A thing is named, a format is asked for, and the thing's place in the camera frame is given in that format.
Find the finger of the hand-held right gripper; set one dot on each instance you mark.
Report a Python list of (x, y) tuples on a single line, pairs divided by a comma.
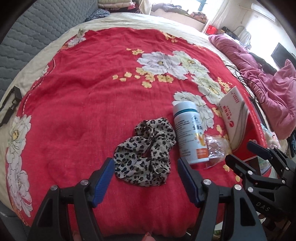
[(247, 175), (261, 150)]

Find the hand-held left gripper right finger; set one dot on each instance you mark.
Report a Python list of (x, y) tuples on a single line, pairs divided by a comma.
[(188, 183)]

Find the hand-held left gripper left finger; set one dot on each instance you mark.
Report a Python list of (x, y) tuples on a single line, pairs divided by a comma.
[(104, 183)]

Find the cream plush rabbit purple bow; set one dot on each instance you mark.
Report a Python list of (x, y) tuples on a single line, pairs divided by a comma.
[(272, 139)]

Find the dark framed pink shallow box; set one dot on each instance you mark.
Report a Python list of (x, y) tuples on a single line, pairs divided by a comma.
[(259, 112)]

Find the pink puff clear packet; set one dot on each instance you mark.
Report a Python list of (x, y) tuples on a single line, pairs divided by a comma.
[(217, 146)]

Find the leopard print scrunchie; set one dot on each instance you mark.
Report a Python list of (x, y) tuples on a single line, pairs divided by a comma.
[(157, 143)]

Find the person's left hand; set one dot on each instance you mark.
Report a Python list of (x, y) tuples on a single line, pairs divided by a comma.
[(148, 237)]

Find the white plastic bottle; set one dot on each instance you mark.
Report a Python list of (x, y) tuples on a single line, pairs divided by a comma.
[(187, 132)]

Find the pink duvet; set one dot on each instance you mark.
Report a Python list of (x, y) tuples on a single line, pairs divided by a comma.
[(277, 97)]

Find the black television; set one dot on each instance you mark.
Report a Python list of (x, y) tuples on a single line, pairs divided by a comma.
[(283, 55)]

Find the red floral blanket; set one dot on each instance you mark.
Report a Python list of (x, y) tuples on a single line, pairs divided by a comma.
[(92, 81)]

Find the black box on desk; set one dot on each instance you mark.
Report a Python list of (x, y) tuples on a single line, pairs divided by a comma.
[(229, 32)]

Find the small red box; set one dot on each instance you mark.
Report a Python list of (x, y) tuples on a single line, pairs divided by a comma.
[(211, 30)]

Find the white air conditioner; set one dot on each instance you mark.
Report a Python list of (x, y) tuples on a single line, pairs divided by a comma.
[(262, 12)]

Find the cream curtain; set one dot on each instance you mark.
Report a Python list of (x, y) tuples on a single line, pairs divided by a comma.
[(145, 4), (217, 14)]

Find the colourful cloth on sill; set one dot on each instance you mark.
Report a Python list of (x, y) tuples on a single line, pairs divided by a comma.
[(198, 16)]

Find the white window bench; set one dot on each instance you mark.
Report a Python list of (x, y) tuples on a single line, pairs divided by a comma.
[(180, 22)]

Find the grey quilted headboard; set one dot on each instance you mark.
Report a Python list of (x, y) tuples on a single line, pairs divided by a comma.
[(34, 34)]

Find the window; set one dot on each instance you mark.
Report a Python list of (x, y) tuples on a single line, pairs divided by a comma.
[(185, 4)]

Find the cream bed sheet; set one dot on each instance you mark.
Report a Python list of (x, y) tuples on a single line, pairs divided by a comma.
[(138, 19)]

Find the dark patterned cloth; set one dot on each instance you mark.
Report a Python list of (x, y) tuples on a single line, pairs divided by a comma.
[(98, 15)]

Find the dark clothes on sill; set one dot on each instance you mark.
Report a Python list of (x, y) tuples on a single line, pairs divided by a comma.
[(168, 8)]

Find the stack of folded clothes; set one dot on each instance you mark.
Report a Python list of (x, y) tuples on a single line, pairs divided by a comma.
[(115, 5)]

